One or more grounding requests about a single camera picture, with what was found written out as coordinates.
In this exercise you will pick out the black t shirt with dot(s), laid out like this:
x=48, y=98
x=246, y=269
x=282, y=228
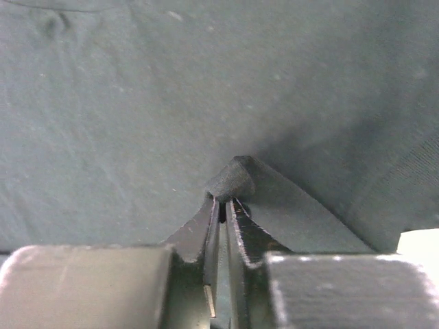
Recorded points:
x=114, y=114

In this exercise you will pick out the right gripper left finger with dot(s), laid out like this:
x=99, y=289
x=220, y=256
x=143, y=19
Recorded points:
x=169, y=285

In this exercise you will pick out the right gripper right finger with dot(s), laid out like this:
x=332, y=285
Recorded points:
x=274, y=287

